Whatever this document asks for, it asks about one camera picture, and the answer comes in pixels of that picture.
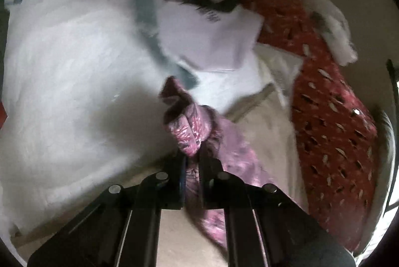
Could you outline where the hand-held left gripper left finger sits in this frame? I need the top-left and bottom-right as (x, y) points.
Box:
(27, 157), (188, 267)

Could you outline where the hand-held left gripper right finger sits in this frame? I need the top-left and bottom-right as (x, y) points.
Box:
(199, 154), (356, 267)

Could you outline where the purple floral cloth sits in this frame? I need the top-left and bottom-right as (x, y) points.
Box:
(159, 75), (281, 258)

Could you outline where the beige bed cushion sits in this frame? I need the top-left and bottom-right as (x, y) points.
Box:
(9, 46), (312, 267)

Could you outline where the red patterned blanket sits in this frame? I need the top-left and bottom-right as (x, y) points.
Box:
(31, 0), (379, 252)

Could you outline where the white folded garment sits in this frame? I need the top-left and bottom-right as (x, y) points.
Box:
(156, 0), (265, 72)

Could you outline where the large white cloth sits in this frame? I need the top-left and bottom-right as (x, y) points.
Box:
(0, 0), (188, 236)

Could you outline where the teal cloth strip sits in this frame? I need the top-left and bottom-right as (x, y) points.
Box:
(133, 0), (200, 90)

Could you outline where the crumpled white cloth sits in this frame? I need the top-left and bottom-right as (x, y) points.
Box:
(288, 0), (359, 66)

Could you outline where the dark pole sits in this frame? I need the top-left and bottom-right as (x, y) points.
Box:
(386, 59), (399, 106)

